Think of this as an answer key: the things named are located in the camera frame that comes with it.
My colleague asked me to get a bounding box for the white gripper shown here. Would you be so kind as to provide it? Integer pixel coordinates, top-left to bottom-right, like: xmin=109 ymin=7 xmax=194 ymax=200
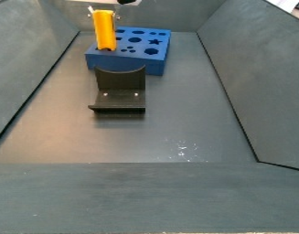
xmin=65 ymin=0 xmax=141 ymax=21

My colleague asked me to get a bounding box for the yellow arch block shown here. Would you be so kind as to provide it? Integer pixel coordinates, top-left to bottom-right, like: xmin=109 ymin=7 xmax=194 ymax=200
xmin=92 ymin=10 xmax=117 ymax=51

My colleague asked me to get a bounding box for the blue foam shape board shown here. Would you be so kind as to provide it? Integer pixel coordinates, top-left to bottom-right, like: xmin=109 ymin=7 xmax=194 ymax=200
xmin=84 ymin=27 xmax=171 ymax=76

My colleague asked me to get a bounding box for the black arch fixture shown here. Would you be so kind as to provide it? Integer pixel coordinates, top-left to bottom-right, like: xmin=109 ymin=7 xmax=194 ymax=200
xmin=88 ymin=67 xmax=145 ymax=113

